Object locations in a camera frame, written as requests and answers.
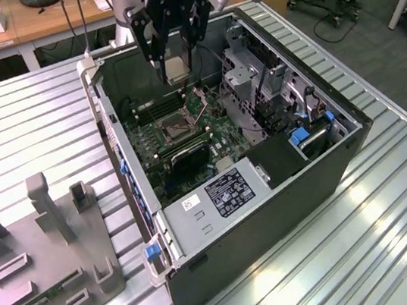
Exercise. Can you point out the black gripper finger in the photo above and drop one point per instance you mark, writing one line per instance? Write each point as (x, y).
(144, 35)
(200, 18)

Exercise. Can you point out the silver CPU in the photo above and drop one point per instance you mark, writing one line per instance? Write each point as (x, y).
(177, 68)

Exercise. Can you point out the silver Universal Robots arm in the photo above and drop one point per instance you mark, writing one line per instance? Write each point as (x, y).
(120, 4)

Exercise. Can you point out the black RAM slot bank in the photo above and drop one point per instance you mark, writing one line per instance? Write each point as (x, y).
(180, 149)
(158, 107)

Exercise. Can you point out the CPU socket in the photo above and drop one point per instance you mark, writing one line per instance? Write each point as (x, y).
(179, 129)

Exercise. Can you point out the blue slot retainer strip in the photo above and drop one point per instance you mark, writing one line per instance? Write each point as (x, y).
(122, 166)

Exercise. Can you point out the gray metal drive cage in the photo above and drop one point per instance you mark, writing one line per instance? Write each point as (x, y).
(238, 78)

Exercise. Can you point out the thin metal locking lever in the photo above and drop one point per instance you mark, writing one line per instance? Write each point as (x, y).
(203, 110)

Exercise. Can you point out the wooden desk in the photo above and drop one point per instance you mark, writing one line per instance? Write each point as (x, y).
(45, 19)

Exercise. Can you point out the green motherboard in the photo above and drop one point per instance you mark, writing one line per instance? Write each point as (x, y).
(222, 126)

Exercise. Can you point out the black graphics card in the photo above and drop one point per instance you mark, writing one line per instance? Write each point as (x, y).
(189, 158)

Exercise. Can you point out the small silver heatsink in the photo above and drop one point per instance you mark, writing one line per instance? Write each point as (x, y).
(225, 163)

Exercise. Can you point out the black plastic shroud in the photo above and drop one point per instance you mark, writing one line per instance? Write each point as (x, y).
(274, 161)

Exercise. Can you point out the small blue clip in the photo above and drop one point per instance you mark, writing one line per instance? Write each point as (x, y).
(328, 116)

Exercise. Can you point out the silver power supply unit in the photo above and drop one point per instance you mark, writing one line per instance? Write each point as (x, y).
(192, 231)

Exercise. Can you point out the blue case latch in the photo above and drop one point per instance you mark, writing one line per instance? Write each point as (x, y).
(152, 253)

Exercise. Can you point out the open black PC case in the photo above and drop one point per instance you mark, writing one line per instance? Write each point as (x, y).
(260, 247)

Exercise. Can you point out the gray parts rack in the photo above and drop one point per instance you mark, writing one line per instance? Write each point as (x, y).
(51, 259)

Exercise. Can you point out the green RAM stick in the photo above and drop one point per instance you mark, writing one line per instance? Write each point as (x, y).
(34, 303)

